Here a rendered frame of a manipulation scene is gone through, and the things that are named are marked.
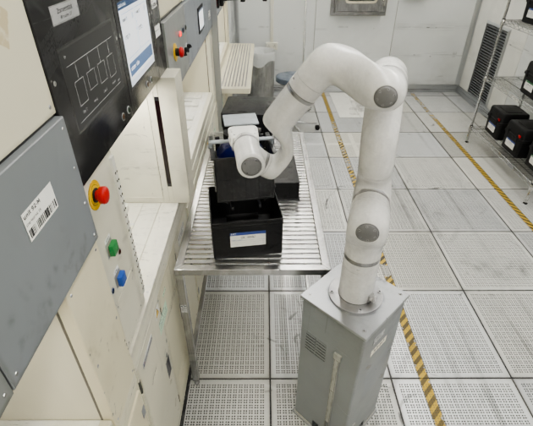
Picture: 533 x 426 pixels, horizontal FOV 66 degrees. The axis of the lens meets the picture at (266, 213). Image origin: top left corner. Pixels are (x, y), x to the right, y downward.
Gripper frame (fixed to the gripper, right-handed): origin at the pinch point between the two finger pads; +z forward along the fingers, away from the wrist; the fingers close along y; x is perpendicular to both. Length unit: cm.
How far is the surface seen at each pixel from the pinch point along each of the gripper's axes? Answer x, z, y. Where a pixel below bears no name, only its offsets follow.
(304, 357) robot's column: -83, -40, 18
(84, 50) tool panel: 37, -46, -35
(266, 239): -42.0, -13.9, 6.8
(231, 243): -42.4, -14.0, -6.8
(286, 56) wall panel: -80, 408, 98
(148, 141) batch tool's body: -10.1, 13.8, -34.9
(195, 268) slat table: -50, -18, -21
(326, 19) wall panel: -36, 401, 148
